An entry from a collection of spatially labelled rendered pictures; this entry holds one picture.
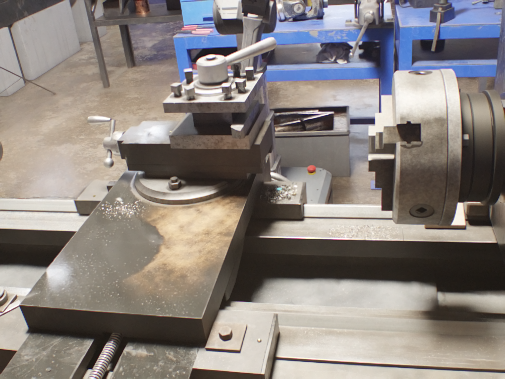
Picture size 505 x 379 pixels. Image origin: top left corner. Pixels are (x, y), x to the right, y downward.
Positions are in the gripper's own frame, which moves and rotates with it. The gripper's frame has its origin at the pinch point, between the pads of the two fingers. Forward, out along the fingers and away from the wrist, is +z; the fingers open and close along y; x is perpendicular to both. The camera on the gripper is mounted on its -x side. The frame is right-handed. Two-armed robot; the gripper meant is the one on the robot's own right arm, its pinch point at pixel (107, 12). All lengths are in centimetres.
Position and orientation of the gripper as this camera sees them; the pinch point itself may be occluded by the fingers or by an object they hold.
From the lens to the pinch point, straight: 162.4
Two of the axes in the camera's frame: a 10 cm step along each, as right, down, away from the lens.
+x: 2.6, 0.1, 9.7
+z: -0.4, 10.0, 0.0
